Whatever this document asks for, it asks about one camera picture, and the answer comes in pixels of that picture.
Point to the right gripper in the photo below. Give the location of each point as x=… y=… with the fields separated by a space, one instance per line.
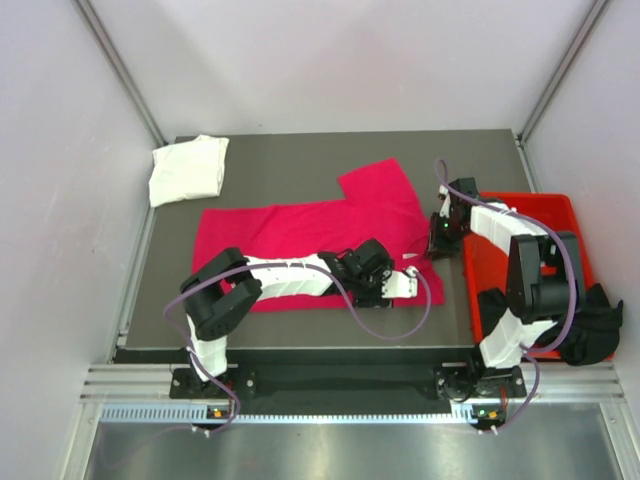
x=437 y=247

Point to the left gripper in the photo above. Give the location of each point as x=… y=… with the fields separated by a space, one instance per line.
x=375 y=298

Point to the pink t-shirt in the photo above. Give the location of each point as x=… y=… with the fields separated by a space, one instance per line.
x=378 y=202

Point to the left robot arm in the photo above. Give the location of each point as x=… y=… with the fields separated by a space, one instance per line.
x=221 y=293

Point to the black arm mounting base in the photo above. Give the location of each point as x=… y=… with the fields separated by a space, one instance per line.
x=364 y=389

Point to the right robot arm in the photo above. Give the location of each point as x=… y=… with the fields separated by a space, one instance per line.
x=544 y=275

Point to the red plastic bin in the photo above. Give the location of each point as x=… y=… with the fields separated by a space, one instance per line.
x=485 y=266

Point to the black t-shirt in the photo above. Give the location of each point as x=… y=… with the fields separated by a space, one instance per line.
x=595 y=333

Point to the folded white t-shirt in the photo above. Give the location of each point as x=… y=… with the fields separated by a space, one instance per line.
x=188 y=171

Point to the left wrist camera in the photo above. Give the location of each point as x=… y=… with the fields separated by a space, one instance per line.
x=401 y=284

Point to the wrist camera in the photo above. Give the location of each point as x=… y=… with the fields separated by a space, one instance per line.
x=457 y=196
x=401 y=284

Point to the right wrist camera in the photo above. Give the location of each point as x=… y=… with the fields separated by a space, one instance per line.
x=457 y=196

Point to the slotted grey cable duct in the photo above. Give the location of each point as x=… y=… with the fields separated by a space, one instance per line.
x=202 y=414

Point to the right aluminium frame post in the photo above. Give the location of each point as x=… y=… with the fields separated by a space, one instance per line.
x=587 y=25

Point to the aluminium frame post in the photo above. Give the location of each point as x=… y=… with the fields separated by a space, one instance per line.
x=587 y=25
x=90 y=17

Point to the left aluminium frame post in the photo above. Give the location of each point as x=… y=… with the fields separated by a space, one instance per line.
x=90 y=17

